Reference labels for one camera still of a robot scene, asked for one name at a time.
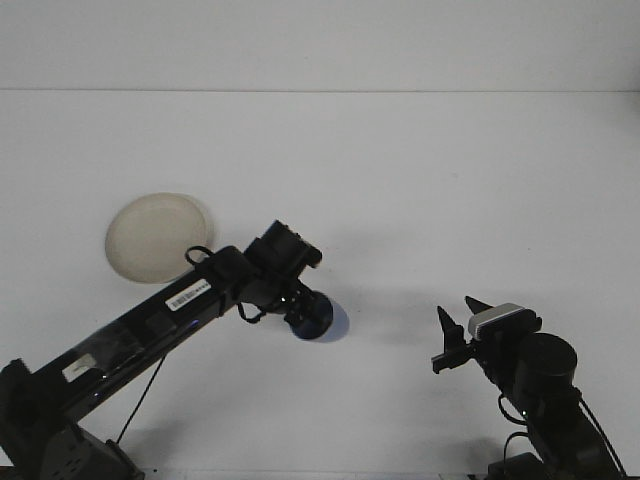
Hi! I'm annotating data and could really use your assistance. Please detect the pale blue cup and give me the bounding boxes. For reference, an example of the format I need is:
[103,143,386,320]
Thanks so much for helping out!
[291,294,350,342]

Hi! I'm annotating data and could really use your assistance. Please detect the pale round plate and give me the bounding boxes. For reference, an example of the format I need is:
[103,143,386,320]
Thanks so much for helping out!
[104,192,211,285]

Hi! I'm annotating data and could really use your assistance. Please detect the arm looped wrist cable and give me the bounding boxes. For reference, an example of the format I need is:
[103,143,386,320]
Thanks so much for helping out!
[183,244,274,325]
[497,392,534,461]

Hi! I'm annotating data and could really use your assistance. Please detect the arm long black cable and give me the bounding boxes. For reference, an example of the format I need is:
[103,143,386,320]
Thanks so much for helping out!
[574,389,626,476]
[116,352,169,446]

